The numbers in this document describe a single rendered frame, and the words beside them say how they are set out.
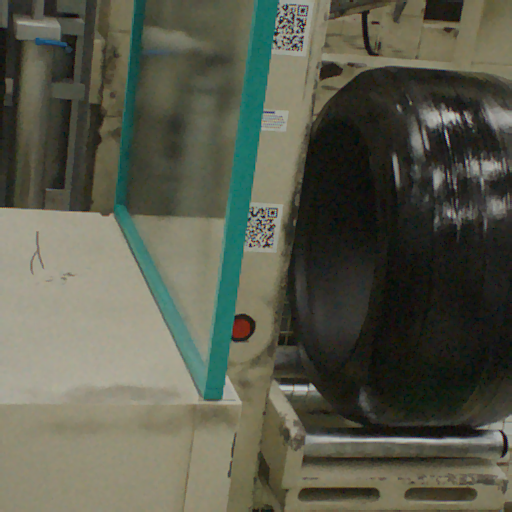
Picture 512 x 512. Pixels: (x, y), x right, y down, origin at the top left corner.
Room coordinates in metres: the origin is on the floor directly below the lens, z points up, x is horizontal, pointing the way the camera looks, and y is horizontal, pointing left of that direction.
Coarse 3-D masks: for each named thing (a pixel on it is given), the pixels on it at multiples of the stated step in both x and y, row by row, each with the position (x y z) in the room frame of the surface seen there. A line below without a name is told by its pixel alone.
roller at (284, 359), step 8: (280, 352) 2.06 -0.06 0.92; (288, 352) 2.06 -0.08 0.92; (296, 352) 2.07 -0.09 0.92; (280, 360) 2.05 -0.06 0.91; (288, 360) 2.05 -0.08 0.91; (296, 360) 2.06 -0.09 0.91; (280, 368) 2.04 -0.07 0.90; (288, 368) 2.05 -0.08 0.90; (296, 368) 2.05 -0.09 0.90; (304, 368) 2.06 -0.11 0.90; (280, 376) 2.05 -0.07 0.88; (288, 376) 2.06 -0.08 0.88; (296, 376) 2.06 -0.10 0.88; (304, 376) 2.06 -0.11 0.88
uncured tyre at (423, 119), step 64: (320, 128) 2.06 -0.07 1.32; (384, 128) 1.83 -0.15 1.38; (448, 128) 1.81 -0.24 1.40; (320, 192) 2.20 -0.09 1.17; (384, 192) 1.78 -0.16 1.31; (448, 192) 1.74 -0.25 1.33; (320, 256) 2.18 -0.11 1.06; (384, 256) 1.74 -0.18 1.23; (448, 256) 1.70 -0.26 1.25; (320, 320) 2.11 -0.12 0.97; (384, 320) 1.71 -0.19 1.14; (448, 320) 1.69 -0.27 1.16; (320, 384) 1.89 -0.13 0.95; (384, 384) 1.73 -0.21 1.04; (448, 384) 1.72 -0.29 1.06
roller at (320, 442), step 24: (312, 432) 1.78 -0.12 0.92; (336, 432) 1.79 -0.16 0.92; (360, 432) 1.80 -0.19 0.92; (384, 432) 1.82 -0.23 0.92; (408, 432) 1.83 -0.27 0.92; (432, 432) 1.84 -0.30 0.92; (456, 432) 1.85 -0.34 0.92; (480, 432) 1.87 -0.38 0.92; (312, 456) 1.77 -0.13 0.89; (336, 456) 1.78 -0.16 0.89; (360, 456) 1.80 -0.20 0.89; (384, 456) 1.81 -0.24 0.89; (408, 456) 1.82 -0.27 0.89; (432, 456) 1.83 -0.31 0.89; (456, 456) 1.84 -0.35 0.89; (480, 456) 1.85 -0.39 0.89; (504, 456) 1.86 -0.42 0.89
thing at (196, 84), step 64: (192, 0) 1.36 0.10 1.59; (256, 0) 1.11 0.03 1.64; (128, 64) 1.63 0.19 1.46; (192, 64) 1.33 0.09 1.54; (256, 64) 1.11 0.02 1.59; (128, 128) 1.62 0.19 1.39; (192, 128) 1.30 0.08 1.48; (256, 128) 1.11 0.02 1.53; (128, 192) 1.58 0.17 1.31; (192, 192) 1.27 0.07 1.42; (192, 256) 1.24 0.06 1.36; (192, 320) 1.21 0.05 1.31
